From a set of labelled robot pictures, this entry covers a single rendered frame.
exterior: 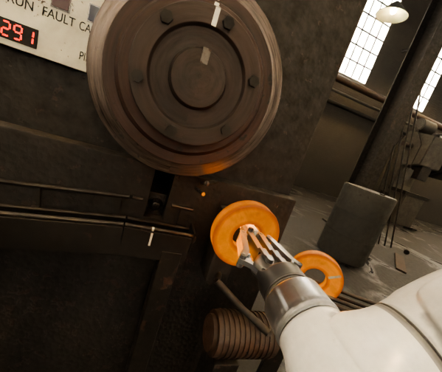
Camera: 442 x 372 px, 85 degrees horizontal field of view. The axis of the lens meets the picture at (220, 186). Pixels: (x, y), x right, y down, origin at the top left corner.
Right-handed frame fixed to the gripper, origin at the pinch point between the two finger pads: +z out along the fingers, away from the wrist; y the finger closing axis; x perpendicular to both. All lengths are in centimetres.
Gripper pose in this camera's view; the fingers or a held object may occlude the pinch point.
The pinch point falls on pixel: (247, 227)
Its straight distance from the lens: 55.6
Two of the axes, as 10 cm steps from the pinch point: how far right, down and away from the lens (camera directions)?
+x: 3.2, -9.1, -2.7
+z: -2.1, -3.5, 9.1
